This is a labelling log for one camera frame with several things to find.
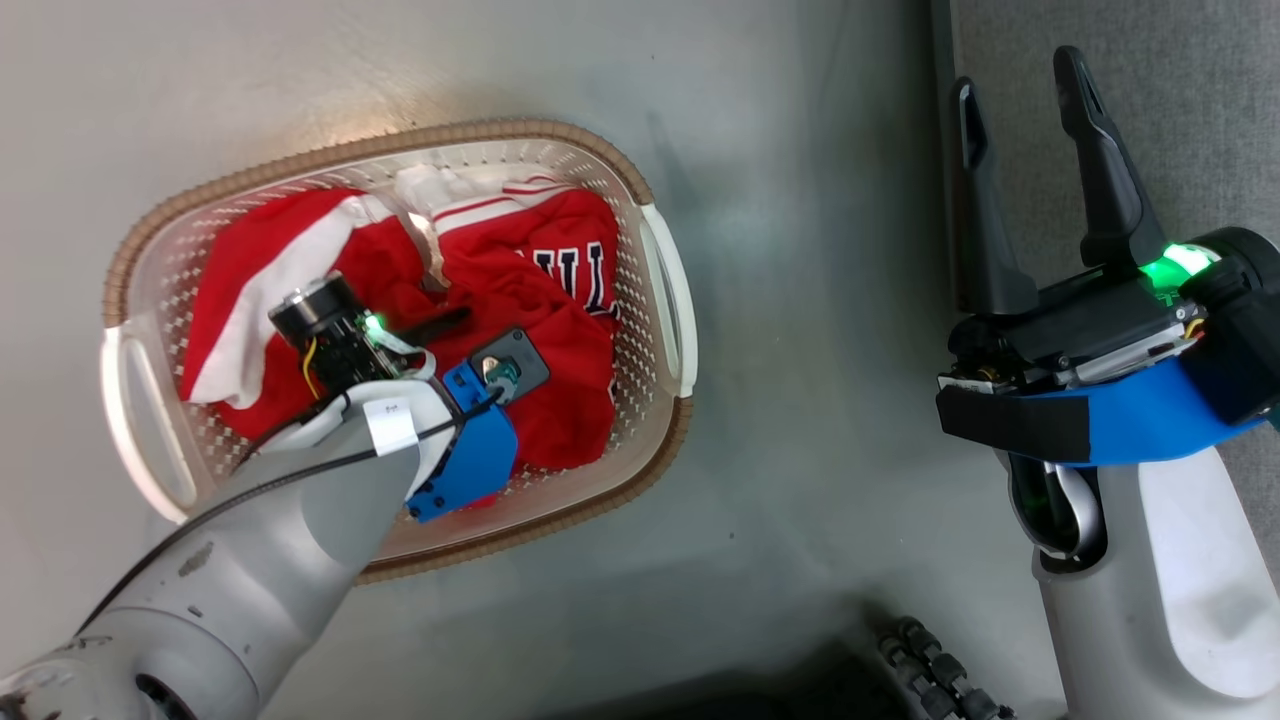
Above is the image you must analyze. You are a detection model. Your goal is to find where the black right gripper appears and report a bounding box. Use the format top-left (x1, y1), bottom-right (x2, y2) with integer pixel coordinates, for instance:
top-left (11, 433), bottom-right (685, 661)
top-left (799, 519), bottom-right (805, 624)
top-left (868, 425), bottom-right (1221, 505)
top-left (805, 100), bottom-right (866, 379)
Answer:
top-left (936, 45), bottom-right (1280, 427)

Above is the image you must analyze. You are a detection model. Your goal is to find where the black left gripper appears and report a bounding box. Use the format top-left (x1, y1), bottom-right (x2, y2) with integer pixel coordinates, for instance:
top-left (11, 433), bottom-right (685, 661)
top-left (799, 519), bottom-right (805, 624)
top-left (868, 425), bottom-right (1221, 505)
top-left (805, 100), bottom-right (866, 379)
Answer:
top-left (268, 271), bottom-right (472, 403)

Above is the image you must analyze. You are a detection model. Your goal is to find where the red jersey with lettering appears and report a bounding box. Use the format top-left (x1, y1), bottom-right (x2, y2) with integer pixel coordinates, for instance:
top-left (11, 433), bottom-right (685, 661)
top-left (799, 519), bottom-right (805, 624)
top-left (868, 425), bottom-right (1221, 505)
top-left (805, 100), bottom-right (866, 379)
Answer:
top-left (392, 165), bottom-right (622, 477)

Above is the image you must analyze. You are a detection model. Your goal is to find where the red shorts white stripe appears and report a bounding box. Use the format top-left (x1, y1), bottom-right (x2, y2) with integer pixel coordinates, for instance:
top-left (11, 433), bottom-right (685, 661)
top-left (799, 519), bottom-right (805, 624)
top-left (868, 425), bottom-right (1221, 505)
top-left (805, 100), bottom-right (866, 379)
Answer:
top-left (179, 187), bottom-right (443, 442)

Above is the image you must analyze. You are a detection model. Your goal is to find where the white perforated laundry basket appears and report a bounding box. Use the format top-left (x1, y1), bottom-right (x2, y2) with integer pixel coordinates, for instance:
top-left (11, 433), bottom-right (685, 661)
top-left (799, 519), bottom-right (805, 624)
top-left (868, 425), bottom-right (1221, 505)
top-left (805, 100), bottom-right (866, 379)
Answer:
top-left (99, 118), bottom-right (699, 586)

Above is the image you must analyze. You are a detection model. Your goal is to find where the white label tape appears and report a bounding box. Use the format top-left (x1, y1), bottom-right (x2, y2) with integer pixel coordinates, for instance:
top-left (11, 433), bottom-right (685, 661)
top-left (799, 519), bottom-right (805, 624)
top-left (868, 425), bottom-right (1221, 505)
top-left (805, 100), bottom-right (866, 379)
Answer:
top-left (363, 397), bottom-right (420, 458)

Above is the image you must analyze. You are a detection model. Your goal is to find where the blue left camera mount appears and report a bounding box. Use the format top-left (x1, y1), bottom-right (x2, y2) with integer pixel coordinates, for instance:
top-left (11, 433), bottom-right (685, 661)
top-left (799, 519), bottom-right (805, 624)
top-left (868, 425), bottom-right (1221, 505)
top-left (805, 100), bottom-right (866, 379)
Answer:
top-left (405, 360), bottom-right (520, 524)

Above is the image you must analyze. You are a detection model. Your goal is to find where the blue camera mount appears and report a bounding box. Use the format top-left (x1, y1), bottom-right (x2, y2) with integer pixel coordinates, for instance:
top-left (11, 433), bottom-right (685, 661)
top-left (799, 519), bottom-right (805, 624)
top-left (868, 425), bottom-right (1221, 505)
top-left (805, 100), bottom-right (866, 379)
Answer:
top-left (936, 355), bottom-right (1269, 468)
top-left (405, 360), bottom-right (520, 524)

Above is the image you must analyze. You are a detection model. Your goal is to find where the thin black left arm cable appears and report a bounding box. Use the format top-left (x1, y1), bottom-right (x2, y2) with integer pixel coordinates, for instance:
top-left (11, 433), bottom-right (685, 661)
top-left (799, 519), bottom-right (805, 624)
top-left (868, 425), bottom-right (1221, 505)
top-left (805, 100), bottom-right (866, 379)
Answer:
top-left (78, 362), bottom-right (523, 633)

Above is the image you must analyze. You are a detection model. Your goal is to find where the blue right camera mount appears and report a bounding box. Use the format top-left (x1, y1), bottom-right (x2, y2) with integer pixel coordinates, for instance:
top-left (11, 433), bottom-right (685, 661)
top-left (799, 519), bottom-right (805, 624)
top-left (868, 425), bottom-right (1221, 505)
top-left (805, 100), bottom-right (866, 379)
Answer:
top-left (936, 355), bottom-right (1269, 468)

